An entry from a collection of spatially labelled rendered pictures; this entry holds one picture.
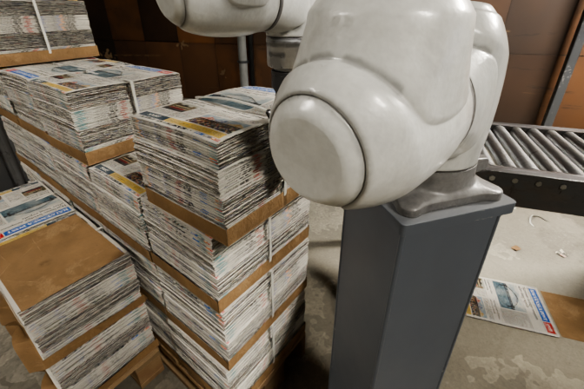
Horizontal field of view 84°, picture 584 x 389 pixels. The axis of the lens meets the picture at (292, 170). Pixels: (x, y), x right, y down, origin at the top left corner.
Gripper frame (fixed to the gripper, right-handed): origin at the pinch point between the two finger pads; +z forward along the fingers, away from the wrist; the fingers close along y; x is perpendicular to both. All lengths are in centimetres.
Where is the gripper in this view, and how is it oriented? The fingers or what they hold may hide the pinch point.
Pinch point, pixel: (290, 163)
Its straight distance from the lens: 70.9
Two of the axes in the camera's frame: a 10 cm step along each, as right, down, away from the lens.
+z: 0.0, 8.9, 4.5
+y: -6.1, 3.6, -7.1
